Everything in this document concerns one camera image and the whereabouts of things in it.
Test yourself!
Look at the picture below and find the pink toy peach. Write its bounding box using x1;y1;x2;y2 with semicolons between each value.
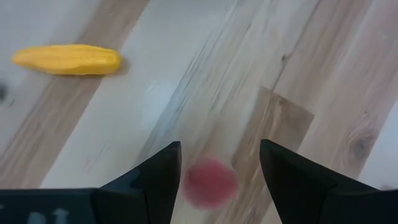
182;157;240;211

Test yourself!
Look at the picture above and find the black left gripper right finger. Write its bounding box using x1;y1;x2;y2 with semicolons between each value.
259;139;398;224

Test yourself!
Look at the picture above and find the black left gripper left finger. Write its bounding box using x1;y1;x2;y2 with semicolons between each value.
93;141;183;224

